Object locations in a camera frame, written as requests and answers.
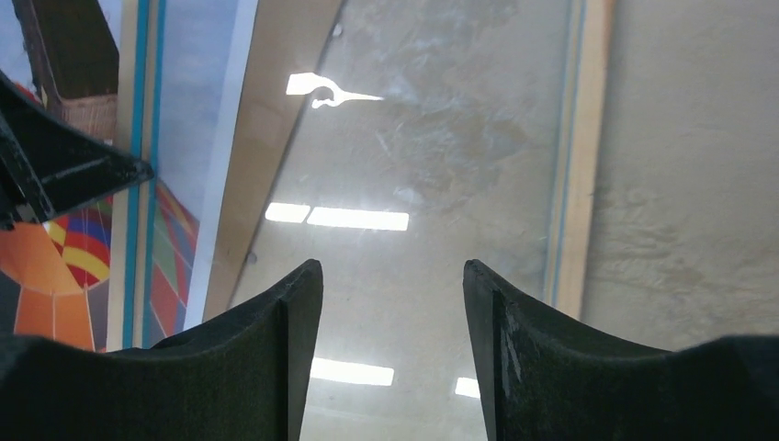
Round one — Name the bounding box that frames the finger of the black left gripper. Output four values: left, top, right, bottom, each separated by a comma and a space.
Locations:
1, 74, 154, 231

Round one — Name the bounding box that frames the brown cardboard backing board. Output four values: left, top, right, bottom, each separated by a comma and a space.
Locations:
185, 1, 342, 327

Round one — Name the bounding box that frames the hot air balloon photo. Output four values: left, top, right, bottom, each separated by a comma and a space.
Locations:
1, 1, 256, 353

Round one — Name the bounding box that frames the blue wooden picture frame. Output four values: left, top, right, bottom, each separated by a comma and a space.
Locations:
104, 0, 617, 441

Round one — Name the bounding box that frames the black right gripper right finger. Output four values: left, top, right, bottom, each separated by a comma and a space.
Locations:
463, 260, 778, 440

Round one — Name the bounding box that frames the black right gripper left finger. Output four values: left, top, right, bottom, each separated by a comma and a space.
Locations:
1, 259, 323, 440

